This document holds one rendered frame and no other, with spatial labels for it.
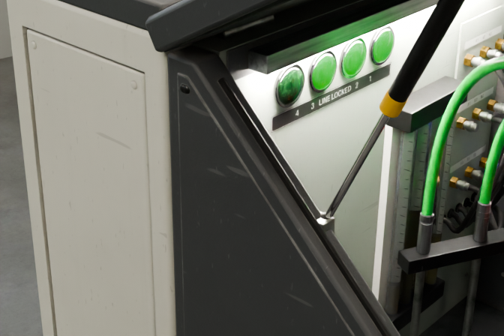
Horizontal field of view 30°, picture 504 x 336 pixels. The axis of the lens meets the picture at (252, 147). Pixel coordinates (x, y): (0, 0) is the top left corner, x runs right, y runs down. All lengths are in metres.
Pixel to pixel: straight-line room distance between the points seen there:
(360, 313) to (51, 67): 0.47
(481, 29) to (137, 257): 0.61
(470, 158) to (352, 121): 0.36
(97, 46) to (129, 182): 0.16
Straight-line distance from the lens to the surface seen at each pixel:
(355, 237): 1.29
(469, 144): 1.49
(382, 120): 0.83
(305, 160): 1.13
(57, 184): 1.20
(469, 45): 1.39
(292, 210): 0.91
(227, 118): 0.92
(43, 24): 1.12
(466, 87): 1.14
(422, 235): 1.27
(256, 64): 0.98
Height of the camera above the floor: 1.79
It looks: 26 degrees down
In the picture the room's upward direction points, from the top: 1 degrees clockwise
